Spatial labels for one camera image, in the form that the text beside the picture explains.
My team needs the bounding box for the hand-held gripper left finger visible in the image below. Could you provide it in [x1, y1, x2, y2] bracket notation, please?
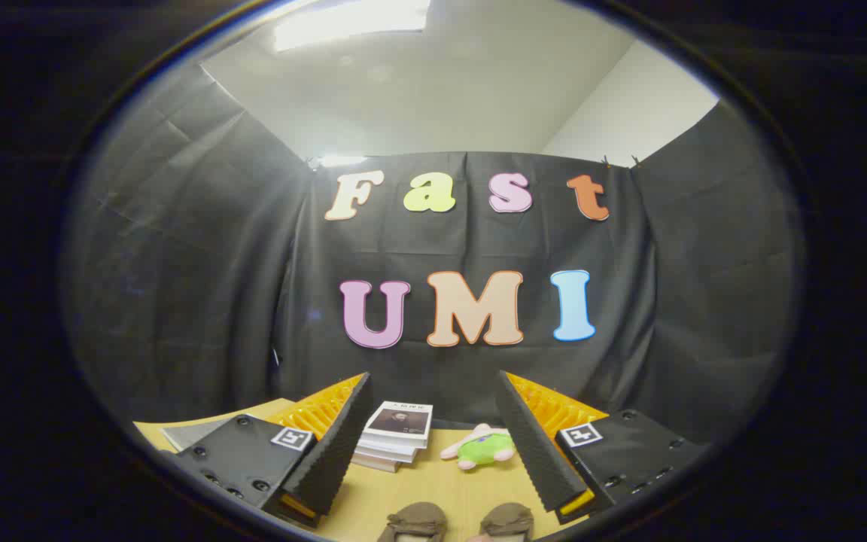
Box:
[165, 372, 374, 528]

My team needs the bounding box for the brown fuzzy shoe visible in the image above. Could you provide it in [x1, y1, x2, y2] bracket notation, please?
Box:
[479, 503, 534, 542]
[377, 502, 448, 542]

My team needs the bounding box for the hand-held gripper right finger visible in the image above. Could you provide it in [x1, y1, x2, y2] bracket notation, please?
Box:
[495, 370, 709, 525]

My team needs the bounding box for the white book with portrait cover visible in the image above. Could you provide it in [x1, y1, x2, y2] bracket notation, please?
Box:
[362, 401, 434, 450]

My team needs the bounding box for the green and pink plush toy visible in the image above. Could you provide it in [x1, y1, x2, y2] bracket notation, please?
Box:
[440, 423, 517, 471]

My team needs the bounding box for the thick white book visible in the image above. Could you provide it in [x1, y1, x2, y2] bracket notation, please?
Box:
[357, 443, 421, 461]

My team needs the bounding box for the cream fabric storage box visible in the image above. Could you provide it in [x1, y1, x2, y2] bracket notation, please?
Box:
[161, 416, 242, 452]

